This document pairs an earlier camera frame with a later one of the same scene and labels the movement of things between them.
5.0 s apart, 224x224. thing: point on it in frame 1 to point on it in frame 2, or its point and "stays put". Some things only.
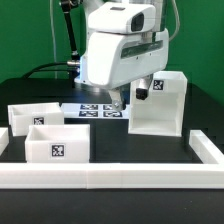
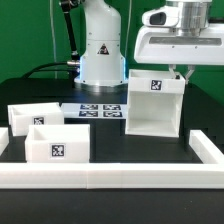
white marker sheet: (94, 111) stays put
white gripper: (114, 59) to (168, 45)
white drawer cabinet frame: (156, 104) stays put
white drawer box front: (58, 143) stays put
